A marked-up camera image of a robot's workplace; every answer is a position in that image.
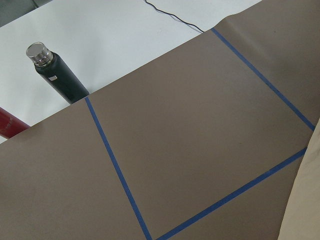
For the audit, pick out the beige printed t-shirt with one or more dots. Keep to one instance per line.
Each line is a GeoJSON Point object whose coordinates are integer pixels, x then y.
{"type": "Point", "coordinates": [301, 220]}

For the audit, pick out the black steel-capped water bottle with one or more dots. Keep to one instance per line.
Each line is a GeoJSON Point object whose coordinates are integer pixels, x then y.
{"type": "Point", "coordinates": [51, 67]}

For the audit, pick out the red cylindrical bottle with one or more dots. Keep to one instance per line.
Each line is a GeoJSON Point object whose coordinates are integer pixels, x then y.
{"type": "Point", "coordinates": [10, 125]}

